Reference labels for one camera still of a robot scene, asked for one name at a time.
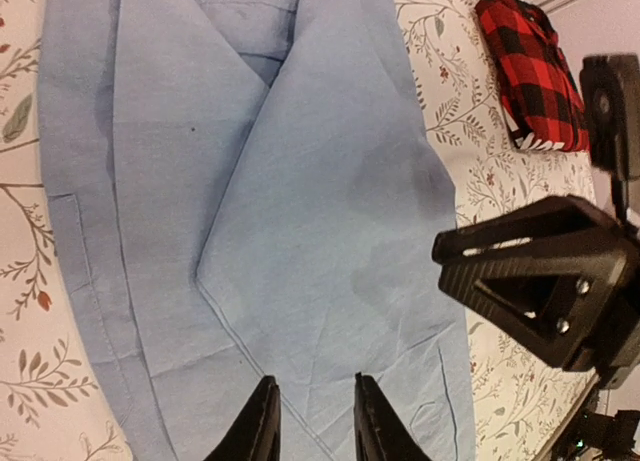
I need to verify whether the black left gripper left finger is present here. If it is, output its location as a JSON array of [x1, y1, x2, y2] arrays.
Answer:
[[205, 376, 281, 461]]

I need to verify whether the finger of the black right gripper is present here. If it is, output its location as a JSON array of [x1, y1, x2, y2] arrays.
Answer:
[[432, 196, 631, 371]]

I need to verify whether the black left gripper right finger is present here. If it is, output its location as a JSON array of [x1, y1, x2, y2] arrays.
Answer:
[[354, 373, 430, 461]]

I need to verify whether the floral patterned table cloth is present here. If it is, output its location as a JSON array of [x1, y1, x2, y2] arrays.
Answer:
[[0, 0, 601, 461]]

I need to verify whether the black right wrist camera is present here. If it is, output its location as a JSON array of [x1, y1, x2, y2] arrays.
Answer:
[[579, 53, 639, 180]]

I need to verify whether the light blue long sleeve shirt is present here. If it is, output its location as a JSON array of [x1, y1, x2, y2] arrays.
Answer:
[[38, 0, 475, 460]]

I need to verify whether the red black plaid folded shirt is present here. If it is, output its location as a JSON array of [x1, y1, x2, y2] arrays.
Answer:
[[475, 0, 590, 152]]

